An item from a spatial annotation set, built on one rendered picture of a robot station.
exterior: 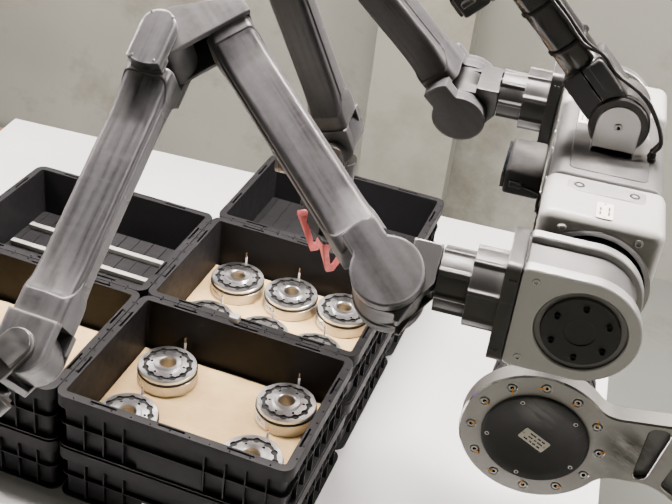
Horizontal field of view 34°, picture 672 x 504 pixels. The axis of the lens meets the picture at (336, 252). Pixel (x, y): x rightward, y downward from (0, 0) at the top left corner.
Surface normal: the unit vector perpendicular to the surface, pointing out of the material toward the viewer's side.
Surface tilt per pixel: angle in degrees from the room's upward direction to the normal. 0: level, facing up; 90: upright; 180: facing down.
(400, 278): 39
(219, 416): 0
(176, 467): 90
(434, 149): 90
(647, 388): 0
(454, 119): 106
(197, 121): 90
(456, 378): 0
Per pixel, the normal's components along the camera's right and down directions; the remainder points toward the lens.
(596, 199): 0.11, -0.83
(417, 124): -0.26, 0.51
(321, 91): -0.24, 0.68
